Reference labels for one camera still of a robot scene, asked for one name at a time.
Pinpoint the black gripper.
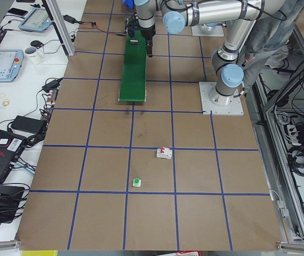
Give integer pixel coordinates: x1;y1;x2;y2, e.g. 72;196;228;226
126;15;156;58

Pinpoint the brown cylindrical capacitor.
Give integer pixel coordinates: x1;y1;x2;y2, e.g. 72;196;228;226
130;39;139;44

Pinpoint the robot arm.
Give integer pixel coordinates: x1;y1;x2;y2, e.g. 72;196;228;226
132;0;284;107

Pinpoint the green conveyor belt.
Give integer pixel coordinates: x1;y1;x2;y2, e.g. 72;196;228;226
118;18;147;102

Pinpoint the blue plastic bin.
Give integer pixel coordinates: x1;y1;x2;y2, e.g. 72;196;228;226
122;0;134;9

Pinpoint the black power adapter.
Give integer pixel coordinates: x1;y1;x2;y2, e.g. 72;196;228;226
62;14;79;24

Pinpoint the white red circuit breaker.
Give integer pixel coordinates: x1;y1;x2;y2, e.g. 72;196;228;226
156;147;173;159

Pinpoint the black computer mouse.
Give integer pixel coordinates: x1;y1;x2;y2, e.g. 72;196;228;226
30;40;44;49

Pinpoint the far teach pendant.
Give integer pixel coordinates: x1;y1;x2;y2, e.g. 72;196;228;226
18;7;52;32

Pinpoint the teach pendant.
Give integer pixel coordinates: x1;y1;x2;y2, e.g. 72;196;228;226
18;7;52;32
0;50;24;82

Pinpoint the white mug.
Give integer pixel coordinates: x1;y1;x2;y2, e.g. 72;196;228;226
25;46;45;64

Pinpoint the person in grey jacket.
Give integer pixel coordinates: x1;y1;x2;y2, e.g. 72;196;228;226
238;0;304;93

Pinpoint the near teach pendant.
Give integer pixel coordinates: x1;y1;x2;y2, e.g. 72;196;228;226
0;50;24;82

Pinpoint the red black conveyor cable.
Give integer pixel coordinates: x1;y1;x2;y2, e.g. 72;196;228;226
74;22;125;37

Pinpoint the aluminium frame post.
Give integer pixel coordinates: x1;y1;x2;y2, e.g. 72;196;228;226
42;0;75;57

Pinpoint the green push button switch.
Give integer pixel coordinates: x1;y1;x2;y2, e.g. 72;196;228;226
132;178;141;188

